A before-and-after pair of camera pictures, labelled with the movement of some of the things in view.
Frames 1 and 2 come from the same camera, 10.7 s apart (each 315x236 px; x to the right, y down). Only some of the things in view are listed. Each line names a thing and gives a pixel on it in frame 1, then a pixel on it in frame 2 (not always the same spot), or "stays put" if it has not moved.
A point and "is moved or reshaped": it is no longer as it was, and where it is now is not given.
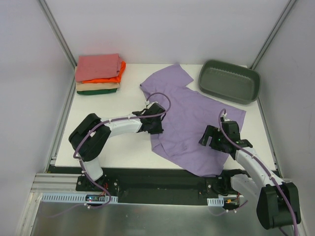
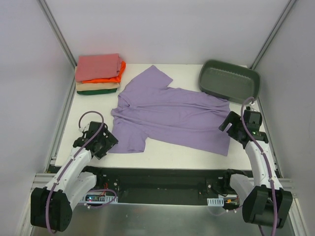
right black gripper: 209,137 -> 231,124
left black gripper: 155,125 -> 108,141
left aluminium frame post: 45,8 stays put
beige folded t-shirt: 82,86 stays put
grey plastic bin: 229,82 stays put
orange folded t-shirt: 117,79 stays put
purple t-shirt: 188,112 is moved or reshaped
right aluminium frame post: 270,37 stays put
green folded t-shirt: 97,92 stays put
